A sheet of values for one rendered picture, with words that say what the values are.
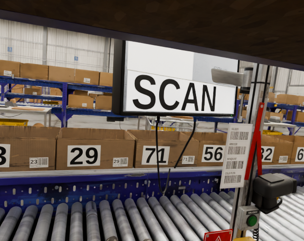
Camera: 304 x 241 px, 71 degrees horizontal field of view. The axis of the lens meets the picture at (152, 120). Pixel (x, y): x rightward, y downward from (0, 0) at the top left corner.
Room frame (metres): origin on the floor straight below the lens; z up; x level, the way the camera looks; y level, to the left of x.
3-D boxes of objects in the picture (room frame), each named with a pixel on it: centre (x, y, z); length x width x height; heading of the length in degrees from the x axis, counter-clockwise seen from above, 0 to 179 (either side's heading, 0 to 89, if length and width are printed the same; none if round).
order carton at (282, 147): (1.60, -0.80, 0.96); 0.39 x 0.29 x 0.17; 109
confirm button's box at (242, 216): (0.63, -0.33, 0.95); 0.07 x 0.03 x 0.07; 109
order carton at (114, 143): (1.21, 0.31, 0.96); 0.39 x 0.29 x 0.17; 109
